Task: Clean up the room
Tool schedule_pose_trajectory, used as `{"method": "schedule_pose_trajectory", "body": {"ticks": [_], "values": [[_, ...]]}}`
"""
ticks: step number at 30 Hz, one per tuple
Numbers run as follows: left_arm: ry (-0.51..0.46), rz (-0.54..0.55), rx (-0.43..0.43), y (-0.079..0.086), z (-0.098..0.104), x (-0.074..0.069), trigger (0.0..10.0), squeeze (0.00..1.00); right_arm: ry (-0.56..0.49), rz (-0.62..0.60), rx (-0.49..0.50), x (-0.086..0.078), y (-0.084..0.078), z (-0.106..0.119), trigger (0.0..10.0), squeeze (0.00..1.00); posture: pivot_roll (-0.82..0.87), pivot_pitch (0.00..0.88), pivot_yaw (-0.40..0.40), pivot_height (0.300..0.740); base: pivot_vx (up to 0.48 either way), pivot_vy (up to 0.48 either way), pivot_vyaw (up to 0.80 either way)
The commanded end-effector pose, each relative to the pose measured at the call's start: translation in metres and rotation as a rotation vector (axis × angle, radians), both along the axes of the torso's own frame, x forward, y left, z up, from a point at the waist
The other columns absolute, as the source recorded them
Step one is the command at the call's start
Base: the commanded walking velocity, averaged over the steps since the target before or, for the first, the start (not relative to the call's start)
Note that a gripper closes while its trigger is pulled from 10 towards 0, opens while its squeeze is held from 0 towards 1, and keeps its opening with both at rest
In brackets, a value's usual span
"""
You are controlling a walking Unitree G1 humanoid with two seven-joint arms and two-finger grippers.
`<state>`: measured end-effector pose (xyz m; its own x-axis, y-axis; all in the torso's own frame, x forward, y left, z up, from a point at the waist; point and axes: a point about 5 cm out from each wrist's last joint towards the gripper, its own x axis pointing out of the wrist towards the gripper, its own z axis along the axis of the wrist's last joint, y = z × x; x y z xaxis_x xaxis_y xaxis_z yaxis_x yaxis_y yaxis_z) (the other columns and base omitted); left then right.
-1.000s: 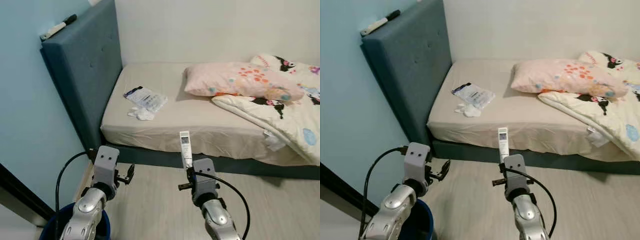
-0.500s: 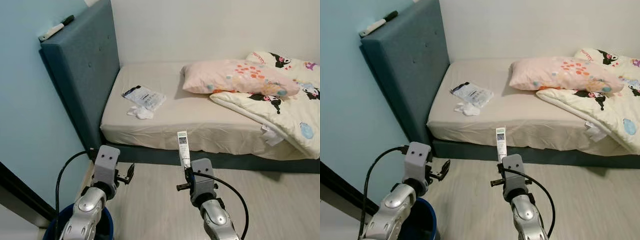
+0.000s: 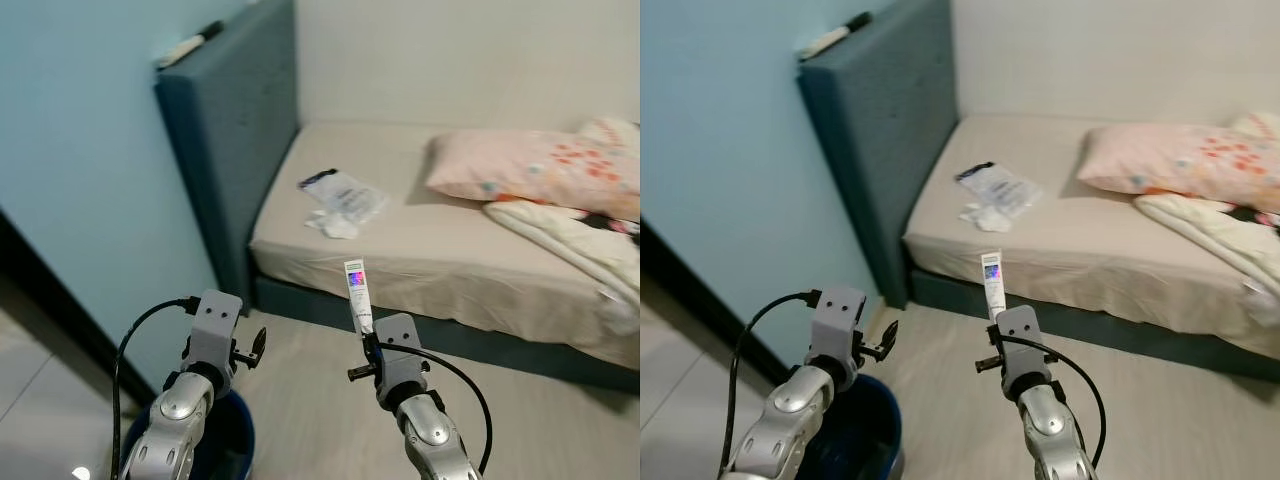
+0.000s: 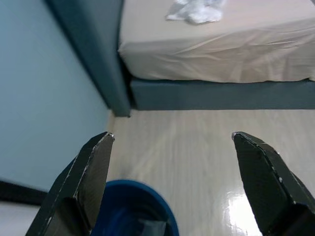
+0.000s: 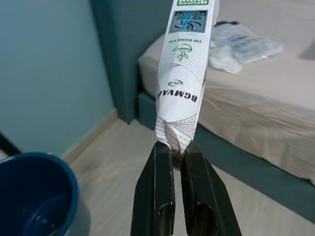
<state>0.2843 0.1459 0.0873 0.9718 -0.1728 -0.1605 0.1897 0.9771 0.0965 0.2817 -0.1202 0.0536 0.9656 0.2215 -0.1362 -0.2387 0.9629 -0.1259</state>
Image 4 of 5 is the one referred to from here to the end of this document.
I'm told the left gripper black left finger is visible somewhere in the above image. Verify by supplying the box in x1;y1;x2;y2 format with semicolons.
24;132;116;236

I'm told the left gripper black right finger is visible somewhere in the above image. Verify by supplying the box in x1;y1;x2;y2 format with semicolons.
232;131;315;236

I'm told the white tissue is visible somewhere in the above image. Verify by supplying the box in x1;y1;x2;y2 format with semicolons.
165;0;227;25

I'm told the blue round waste bin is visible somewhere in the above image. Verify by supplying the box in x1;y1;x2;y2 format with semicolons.
91;179;180;236

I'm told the teal upholstered headboard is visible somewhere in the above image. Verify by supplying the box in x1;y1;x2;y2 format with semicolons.
45;0;131;118

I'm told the mattress with beige sheet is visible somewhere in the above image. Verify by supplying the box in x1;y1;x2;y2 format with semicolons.
117;0;315;83

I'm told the black partition frame post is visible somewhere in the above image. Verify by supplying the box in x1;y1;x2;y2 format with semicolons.
0;179;47;206

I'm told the teal bed frame base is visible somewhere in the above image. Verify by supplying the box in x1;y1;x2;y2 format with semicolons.
129;78;315;111

